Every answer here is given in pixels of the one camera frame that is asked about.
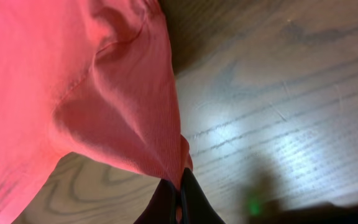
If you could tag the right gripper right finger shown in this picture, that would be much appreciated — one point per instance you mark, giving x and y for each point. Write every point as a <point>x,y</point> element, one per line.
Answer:
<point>194,205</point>

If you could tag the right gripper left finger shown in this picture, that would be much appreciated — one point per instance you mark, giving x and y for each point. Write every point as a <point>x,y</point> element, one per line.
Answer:
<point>162,206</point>

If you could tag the red printed t-shirt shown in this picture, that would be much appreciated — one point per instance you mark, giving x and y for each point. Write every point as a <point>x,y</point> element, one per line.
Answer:
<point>91,77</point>

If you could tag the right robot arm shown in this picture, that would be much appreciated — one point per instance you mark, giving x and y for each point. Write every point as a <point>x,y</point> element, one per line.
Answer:
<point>259,212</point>

